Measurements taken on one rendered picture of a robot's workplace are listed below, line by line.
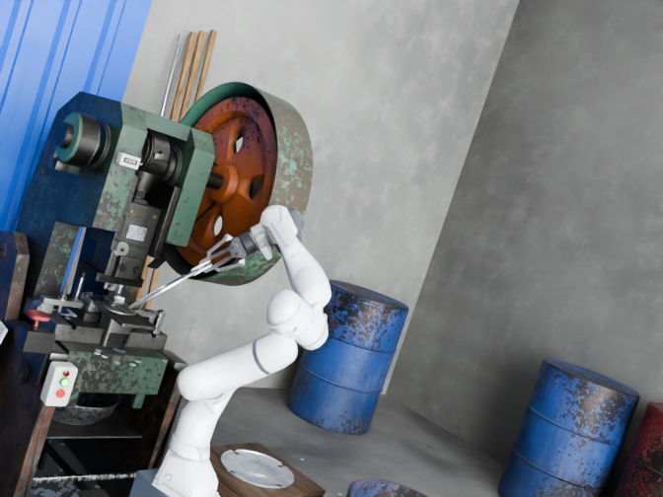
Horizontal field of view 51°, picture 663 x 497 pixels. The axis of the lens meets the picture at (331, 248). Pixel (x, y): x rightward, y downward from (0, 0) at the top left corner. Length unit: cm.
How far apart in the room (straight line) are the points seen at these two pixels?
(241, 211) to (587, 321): 294
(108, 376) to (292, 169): 100
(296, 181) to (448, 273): 321
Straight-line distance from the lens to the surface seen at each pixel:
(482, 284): 551
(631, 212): 508
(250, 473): 274
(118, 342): 270
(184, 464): 219
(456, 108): 566
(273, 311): 200
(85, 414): 280
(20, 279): 293
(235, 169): 290
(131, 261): 268
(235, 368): 206
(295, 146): 267
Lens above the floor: 142
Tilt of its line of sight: 4 degrees down
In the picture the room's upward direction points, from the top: 18 degrees clockwise
